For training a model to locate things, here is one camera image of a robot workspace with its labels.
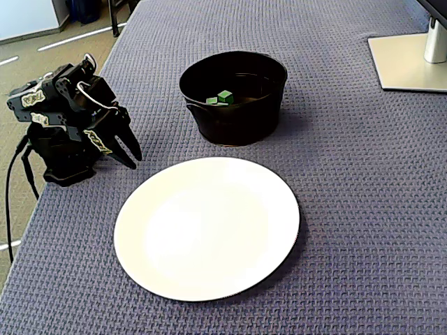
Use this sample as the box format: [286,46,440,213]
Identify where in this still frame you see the dark monitor screen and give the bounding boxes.
[417,0,447,22]

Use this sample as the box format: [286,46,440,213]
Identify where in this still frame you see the black cable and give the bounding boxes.
[20,149,41,200]
[4,137,29,263]

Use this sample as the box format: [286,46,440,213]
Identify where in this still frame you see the black metal bucket container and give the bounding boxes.
[179,50,288,147]

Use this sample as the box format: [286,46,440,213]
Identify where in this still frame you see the dark blue bin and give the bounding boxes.
[65,0,103,24]

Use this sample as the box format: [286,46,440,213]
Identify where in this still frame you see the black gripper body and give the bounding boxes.
[83,104,123,154]

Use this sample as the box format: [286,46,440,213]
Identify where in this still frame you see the white round plate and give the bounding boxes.
[113,156,302,303]

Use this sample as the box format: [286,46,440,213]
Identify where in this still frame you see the black chair frame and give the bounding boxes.
[107,0,140,38]

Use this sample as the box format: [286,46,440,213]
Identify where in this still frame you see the blue woven table mat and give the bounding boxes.
[0,0,447,335]

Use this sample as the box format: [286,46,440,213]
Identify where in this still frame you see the white monitor stand base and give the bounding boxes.
[367,33,447,93]

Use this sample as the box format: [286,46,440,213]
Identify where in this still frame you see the white monitor stand column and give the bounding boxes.
[423,16,447,64]

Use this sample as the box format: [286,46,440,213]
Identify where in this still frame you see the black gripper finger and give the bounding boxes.
[104,137,137,170]
[117,104,143,161]

